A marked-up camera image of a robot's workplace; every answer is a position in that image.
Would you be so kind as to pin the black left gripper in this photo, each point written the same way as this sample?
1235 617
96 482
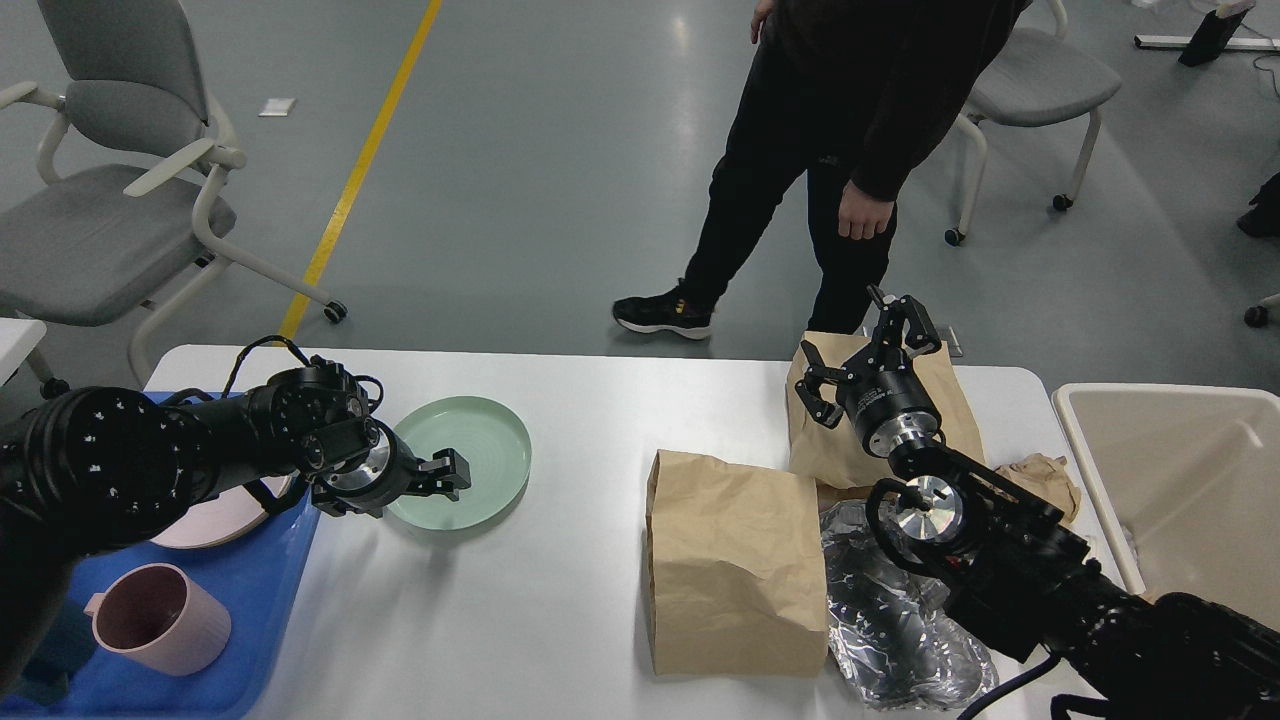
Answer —
369 484

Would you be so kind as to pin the beige plastic bin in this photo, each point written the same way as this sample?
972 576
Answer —
1185 480

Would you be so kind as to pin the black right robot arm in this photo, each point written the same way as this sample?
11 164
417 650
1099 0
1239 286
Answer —
1016 579

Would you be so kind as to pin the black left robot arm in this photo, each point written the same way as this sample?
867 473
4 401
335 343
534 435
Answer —
101 469

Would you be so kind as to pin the pink plate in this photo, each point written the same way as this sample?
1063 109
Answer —
231 515

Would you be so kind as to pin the white desk leg base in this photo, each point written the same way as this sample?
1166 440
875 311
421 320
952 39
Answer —
1221 29

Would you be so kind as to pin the front brown paper bag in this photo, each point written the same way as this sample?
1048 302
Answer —
737 575

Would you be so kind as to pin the person's hand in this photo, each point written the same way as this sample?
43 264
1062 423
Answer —
861 216

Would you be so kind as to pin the grey office chair left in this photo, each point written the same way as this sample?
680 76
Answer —
133 164

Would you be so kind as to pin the rear brown paper bag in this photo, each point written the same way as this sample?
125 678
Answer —
837 456

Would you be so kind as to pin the crumpled brown paper napkin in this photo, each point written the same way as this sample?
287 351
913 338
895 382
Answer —
1047 478

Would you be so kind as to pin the person in dark clothes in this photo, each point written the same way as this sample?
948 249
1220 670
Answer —
838 91

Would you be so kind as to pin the green plate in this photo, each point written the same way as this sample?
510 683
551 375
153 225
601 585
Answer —
492 440

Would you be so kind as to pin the brown paper bag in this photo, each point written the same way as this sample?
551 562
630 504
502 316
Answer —
837 456
737 575

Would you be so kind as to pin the pink mug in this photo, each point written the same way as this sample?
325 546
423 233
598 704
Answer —
159 617

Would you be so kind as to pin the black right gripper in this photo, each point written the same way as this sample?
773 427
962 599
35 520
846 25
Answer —
890 402

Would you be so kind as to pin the blue plastic tray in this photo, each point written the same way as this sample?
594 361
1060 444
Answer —
256 577

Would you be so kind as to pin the grey chair right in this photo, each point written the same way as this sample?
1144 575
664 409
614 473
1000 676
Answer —
1038 80

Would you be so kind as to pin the crumpled silver foil bag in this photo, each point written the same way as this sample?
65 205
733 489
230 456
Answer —
890 637

